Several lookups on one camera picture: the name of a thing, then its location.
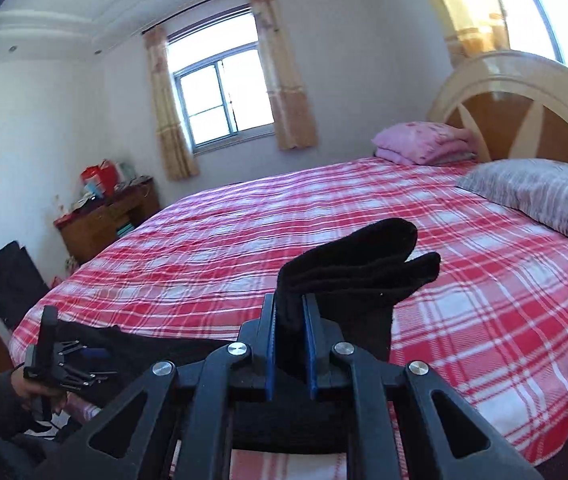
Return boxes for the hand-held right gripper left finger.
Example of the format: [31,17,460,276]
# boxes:
[34,295,277,480]

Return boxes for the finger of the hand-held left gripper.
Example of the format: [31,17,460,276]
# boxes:
[58,340,110,362]
[58,367,118,392]

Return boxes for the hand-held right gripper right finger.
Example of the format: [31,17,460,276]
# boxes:
[304,294,545,480]

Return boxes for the black pants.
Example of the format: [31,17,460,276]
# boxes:
[56,218,442,453]

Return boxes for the person's left hand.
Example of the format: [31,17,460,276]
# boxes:
[12,370,68,418]

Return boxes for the black folding chair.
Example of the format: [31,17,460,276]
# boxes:
[0,241,49,331]

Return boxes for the wooden desk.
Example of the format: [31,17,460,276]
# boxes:
[54,176,161,266]

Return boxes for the round bed with plaid sheet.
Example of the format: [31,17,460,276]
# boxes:
[8,156,568,480]

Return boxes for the red gift bag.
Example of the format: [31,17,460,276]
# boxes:
[81,160,117,196]

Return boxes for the folded pink blanket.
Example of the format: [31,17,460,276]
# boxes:
[371,121,480,166]

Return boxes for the beige patterned curtain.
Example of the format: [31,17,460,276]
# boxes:
[248,0,319,151]
[143,26,201,181]

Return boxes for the sliding window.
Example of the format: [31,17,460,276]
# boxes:
[166,5,277,153]

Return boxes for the striped pillow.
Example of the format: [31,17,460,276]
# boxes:
[456,158,568,261]

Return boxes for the wooden headboard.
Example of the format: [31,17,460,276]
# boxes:
[426,50,568,178]

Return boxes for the black curtain rod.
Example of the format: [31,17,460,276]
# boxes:
[141,0,272,36]

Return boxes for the yellow curtain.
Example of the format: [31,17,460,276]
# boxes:
[409,0,512,61]

